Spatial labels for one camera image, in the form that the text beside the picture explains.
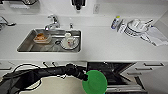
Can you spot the white mug on plate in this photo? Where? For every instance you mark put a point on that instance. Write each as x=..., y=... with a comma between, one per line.
x=69, y=41

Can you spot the stainless steel sink basin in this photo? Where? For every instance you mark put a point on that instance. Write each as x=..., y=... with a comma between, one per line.
x=50, y=41

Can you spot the yellow-green bowl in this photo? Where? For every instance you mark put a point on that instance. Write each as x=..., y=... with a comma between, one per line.
x=95, y=81

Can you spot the small bottle with blue label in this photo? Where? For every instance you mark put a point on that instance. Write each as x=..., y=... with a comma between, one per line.
x=116, y=22

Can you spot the clear container with orange food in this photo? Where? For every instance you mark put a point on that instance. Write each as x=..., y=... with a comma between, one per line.
x=42, y=37

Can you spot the white drawer stack beside dishwasher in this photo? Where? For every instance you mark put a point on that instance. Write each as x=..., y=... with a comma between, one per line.
x=148, y=68

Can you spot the white wall outlet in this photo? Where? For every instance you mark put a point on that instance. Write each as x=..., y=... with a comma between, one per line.
x=96, y=8

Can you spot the stainless steel dishwasher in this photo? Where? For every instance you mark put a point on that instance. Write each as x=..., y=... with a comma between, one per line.
x=113, y=78

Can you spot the white dish cloth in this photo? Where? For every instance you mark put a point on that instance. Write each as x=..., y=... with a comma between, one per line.
x=155, y=36

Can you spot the chrome sink faucet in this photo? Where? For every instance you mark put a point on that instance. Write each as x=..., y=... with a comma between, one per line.
x=52, y=22

